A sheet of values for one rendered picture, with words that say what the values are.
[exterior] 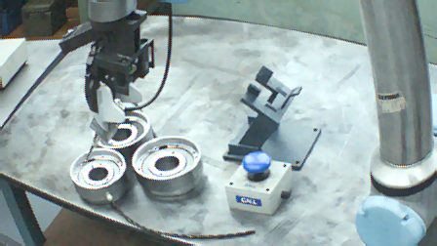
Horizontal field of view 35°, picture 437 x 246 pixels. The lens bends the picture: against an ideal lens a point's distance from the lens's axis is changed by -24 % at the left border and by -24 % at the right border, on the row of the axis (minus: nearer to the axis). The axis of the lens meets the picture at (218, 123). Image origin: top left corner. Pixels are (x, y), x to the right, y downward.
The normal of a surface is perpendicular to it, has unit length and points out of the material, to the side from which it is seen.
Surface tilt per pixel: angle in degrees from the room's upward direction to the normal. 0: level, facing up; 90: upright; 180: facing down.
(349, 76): 0
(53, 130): 0
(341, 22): 90
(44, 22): 90
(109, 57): 9
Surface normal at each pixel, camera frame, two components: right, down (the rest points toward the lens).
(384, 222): -0.60, 0.62
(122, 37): -0.47, 0.57
